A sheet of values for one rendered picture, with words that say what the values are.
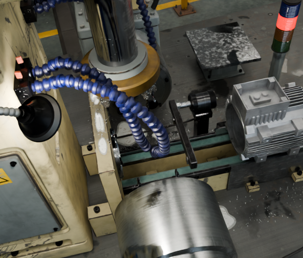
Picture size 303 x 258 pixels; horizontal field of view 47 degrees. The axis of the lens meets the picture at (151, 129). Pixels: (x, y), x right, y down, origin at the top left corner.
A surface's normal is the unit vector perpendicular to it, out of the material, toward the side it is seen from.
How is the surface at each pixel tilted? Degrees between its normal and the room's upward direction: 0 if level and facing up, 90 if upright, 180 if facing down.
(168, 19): 0
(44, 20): 0
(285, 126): 1
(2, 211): 90
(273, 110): 91
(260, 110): 91
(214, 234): 36
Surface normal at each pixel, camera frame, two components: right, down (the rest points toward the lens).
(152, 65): -0.07, -0.65
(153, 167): 0.20, 0.73
